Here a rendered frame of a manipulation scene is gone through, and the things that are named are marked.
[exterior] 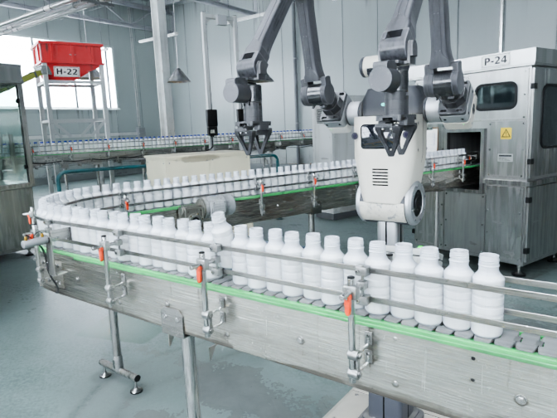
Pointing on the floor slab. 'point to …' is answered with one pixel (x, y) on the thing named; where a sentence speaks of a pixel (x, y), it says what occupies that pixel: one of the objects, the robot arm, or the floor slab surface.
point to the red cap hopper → (65, 60)
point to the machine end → (502, 161)
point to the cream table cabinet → (196, 165)
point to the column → (162, 67)
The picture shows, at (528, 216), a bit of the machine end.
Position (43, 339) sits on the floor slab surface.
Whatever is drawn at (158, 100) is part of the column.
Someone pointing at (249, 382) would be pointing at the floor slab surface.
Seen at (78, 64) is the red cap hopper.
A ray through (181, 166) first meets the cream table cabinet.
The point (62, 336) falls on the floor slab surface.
